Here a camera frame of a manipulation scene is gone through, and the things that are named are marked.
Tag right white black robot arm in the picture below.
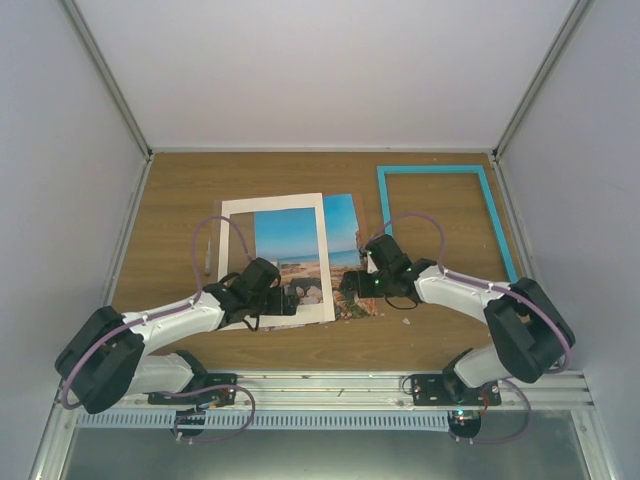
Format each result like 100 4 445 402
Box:
340 234 575 405

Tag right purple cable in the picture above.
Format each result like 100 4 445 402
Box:
367 212 574 376

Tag left aluminium corner post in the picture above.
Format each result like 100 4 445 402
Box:
59 0 153 162

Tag grey slotted cable duct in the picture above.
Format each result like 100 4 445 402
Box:
76 409 449 432

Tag white mat board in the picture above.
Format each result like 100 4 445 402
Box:
221 193 335 329

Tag beach landscape photo print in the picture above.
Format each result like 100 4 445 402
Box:
254 194 377 321

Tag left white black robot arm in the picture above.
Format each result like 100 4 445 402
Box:
54 258 299 414

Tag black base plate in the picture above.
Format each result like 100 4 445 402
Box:
400 373 502 407
147 373 238 407

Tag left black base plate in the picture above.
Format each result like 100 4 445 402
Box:
147 373 238 407

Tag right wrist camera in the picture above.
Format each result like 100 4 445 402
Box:
359 238 378 274

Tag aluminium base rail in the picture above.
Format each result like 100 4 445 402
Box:
54 367 596 411

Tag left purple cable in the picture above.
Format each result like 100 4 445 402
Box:
59 214 254 412

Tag aluminium corner post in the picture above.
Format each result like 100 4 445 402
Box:
59 0 153 162
491 0 594 163

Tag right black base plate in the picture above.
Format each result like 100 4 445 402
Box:
400 373 502 407

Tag purple cable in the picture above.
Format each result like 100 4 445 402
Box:
367 212 574 376
59 214 254 412

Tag clear handle screwdriver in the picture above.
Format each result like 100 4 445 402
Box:
203 238 212 277

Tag right aluminium corner post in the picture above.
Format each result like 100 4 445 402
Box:
491 0 594 163

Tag blue wooden picture frame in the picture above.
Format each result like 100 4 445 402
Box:
376 164 518 282

